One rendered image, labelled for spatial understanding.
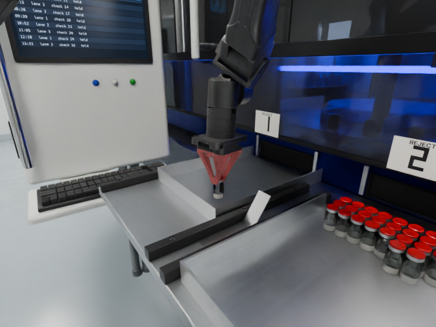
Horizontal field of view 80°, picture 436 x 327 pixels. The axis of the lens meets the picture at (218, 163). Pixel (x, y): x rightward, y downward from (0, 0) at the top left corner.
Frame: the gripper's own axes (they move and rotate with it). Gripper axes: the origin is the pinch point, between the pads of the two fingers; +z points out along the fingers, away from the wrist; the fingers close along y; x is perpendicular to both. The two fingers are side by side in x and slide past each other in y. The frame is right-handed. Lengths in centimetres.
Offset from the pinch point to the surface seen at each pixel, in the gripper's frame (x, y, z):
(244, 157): 11.8, 30.2, 4.5
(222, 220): -6.2, -6.2, 4.6
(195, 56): 26.6, 21.2, -25.3
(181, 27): 44, 33, -36
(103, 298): 80, 12, 96
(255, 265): -15.6, -10.4, 6.4
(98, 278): 95, 18, 96
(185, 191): 6.5, -2.8, 4.1
